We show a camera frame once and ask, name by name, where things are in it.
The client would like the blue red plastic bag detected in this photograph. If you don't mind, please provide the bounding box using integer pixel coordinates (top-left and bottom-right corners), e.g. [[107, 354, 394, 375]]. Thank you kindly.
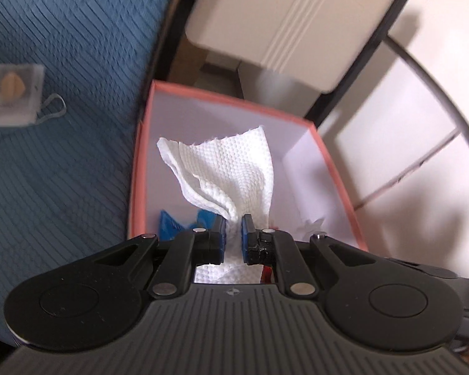
[[158, 209, 217, 241]]

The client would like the white paper towel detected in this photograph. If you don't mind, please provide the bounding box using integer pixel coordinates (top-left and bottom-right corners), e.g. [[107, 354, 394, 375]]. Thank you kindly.
[[157, 126, 274, 284]]

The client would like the blue textured sofa cover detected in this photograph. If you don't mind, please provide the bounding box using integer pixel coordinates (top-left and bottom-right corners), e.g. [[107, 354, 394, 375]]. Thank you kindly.
[[0, 0, 170, 344]]

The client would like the red foil packet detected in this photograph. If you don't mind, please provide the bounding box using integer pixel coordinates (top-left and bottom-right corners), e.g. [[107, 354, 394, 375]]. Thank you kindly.
[[261, 266, 274, 284]]

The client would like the pink cardboard box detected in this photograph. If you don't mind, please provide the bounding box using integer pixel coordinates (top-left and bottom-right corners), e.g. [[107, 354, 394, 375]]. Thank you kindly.
[[127, 79, 370, 285]]

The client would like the light blue face mask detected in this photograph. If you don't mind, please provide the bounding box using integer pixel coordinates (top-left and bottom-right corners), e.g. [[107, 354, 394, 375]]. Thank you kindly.
[[0, 94, 68, 128]]

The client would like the clear bag with beige puff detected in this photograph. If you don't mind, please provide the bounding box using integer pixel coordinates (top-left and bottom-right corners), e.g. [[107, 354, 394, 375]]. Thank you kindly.
[[0, 63, 45, 106]]

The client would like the beige plastic cabinet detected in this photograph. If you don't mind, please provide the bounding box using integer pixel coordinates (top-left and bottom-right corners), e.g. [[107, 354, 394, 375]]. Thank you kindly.
[[185, 0, 394, 92]]

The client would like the black curved metal frame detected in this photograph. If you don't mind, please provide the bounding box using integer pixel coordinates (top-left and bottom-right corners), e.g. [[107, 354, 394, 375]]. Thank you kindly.
[[304, 0, 469, 165]]

